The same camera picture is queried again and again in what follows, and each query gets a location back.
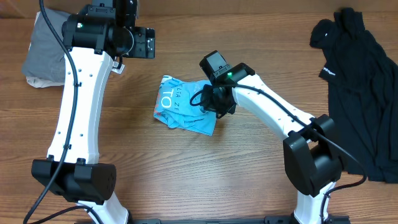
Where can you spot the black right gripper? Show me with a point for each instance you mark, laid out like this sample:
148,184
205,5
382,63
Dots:
207,105

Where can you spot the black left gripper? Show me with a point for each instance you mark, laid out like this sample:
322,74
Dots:
145,40

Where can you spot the light blue t-shirt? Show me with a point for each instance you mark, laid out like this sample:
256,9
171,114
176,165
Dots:
173,106

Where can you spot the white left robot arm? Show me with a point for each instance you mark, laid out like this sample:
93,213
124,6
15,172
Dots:
95,41

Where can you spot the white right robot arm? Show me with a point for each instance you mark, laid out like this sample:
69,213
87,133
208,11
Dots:
312,163

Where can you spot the grey folded shorts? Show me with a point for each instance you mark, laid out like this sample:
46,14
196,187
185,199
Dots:
45,58

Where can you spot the beige folded garment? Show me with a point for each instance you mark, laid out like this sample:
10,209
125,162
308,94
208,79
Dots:
42,83

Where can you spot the black garment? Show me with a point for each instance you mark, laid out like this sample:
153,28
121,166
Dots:
362,92

